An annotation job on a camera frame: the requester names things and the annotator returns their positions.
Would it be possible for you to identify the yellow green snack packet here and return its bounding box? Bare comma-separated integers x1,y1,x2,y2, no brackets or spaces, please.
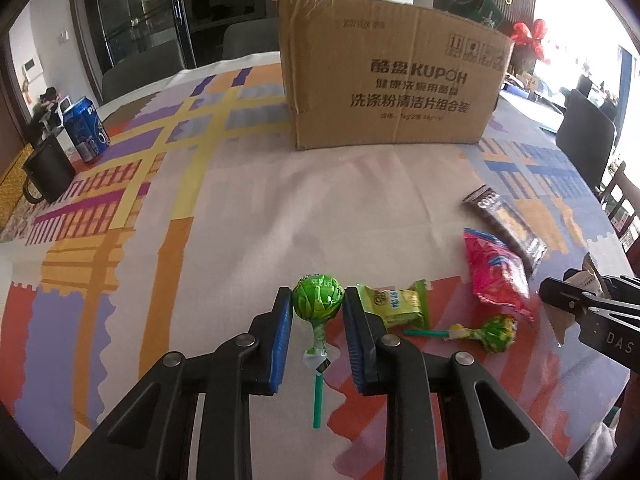
356,280,432,331

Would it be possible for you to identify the green printed fabric bag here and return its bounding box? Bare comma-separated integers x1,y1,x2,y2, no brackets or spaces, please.
447,0,503,28

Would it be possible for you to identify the dark striped snack packet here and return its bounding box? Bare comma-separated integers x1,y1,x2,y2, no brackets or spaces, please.
461,184,549,275

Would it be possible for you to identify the dark grey shell chair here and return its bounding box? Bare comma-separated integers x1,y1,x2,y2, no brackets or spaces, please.
556,89,617,196

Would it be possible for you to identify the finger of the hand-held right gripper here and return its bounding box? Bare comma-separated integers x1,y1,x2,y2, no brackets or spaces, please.
538,277,603,318
562,268,640,292

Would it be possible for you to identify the blue soda can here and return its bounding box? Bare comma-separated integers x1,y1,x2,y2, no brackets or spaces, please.
62,96,111,165

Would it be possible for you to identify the grey upholstered chair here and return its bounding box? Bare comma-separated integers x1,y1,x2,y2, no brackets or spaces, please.
222,17,282,58
100,40,186,106

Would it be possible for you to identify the yellow green wrapped lollipop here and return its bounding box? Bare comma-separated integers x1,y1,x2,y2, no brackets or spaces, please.
402,314,518,353

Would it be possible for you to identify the black mug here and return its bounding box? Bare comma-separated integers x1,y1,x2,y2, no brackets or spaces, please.
21,134,77,206

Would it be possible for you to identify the black framed glass door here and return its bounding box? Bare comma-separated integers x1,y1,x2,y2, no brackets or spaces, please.
70,0,301,76

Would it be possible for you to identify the brown wooden chair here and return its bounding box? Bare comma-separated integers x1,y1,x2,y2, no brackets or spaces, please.
597,160,640,256

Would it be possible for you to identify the white shoe rack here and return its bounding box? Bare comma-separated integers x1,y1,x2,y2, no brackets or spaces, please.
30,87,73,133

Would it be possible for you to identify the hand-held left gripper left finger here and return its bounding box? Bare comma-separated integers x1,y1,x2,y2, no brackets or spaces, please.
60,286,294,480

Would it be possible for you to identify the brown cardboard box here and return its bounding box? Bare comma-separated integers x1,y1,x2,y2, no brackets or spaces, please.
269,0,516,151

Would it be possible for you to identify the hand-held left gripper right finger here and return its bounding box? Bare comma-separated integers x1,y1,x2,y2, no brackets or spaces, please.
342,286,581,480

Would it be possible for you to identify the beige snack packet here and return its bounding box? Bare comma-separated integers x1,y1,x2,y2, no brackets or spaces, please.
547,252,608,347

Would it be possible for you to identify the pink snack packet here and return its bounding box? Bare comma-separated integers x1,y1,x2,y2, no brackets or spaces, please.
462,227,535,323

